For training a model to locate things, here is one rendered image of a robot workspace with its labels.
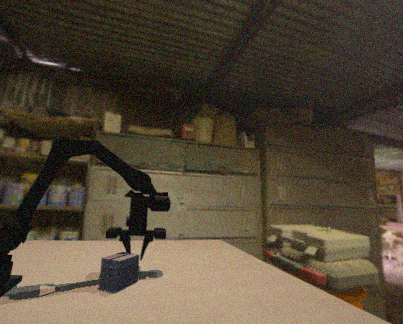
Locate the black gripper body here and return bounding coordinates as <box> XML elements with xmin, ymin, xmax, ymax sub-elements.
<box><xmin>106</xmin><ymin>212</ymin><xmax>166</xmax><ymax>240</ymax></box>

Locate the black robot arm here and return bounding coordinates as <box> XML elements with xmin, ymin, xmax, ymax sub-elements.
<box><xmin>0</xmin><ymin>137</ymin><xmax>171</xmax><ymax>285</ymax></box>

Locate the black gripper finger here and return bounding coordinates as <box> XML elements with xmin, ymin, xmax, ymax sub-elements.
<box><xmin>141</xmin><ymin>238</ymin><xmax>153</xmax><ymax>261</ymax></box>
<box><xmin>119</xmin><ymin>236</ymin><xmax>131</xmax><ymax>254</ymax></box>

